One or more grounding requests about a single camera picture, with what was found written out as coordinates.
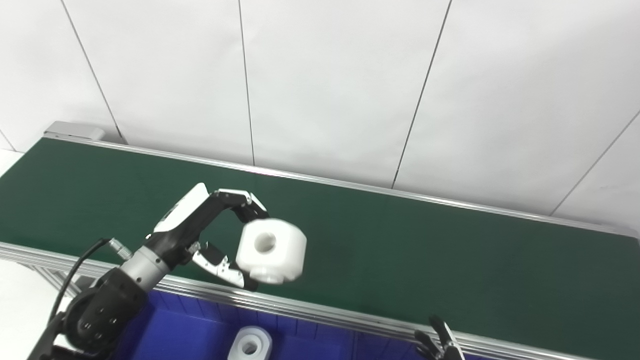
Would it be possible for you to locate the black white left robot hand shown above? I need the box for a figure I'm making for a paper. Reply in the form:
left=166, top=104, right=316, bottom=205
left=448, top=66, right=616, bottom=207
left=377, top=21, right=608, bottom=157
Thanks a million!
left=144, top=182, right=271, bottom=292

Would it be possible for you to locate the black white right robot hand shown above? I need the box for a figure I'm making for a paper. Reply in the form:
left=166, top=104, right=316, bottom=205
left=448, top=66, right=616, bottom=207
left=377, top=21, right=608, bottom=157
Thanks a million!
left=414, top=315, right=466, bottom=360

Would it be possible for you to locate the white cylindrical plastic part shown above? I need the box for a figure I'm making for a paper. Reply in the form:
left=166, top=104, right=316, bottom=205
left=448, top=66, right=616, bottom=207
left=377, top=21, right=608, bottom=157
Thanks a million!
left=227, top=326, right=274, bottom=360
left=235, top=218, right=308, bottom=286

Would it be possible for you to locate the blue plastic bin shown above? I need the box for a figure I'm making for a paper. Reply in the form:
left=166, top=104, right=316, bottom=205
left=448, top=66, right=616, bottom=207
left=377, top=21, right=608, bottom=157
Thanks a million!
left=111, top=289, right=357, bottom=360
left=350, top=331, right=437, bottom=360

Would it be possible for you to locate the green conveyor belt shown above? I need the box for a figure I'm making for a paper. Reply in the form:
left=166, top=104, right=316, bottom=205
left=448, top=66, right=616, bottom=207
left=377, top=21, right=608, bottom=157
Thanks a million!
left=0, top=131, right=640, bottom=360
left=0, top=138, right=640, bottom=360

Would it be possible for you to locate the grey conveyor end housing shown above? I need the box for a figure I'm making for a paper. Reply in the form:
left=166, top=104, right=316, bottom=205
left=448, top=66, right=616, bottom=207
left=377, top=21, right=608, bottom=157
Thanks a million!
left=43, top=121, right=106, bottom=142

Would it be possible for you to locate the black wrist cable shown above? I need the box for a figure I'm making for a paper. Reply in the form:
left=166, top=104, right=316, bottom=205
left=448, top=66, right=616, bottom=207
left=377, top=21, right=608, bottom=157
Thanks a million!
left=48, top=237, right=134, bottom=326

